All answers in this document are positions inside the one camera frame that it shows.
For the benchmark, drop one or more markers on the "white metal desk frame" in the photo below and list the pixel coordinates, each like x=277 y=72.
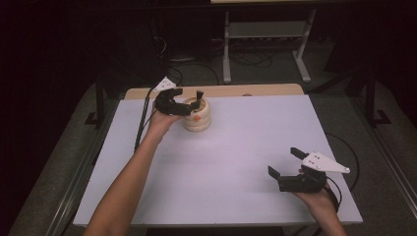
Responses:
x=265 y=29

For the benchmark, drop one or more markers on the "black makeup brush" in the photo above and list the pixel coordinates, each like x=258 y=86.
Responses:
x=199 y=95

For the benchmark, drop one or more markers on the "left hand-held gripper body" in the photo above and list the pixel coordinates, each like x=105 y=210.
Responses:
x=167 y=104

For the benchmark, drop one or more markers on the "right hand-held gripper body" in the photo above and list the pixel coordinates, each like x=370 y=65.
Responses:
x=303 y=183

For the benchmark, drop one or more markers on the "person's left hand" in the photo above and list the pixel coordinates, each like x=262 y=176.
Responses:
x=160 y=121

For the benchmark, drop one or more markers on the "metal floor rail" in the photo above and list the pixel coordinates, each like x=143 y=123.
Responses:
x=393 y=164
x=78 y=183

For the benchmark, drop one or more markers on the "wooden table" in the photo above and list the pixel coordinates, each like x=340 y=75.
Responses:
x=262 y=90

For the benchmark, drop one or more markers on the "black metal stand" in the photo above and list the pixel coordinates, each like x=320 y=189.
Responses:
x=99 y=105
x=371 y=105

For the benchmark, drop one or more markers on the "cream ribbed brush holder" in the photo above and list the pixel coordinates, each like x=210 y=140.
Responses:
x=198 y=123

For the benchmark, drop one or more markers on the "white table board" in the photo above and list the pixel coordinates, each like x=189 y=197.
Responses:
x=229 y=183

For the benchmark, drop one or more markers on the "person's right hand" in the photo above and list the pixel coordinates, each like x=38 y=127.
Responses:
x=314 y=200

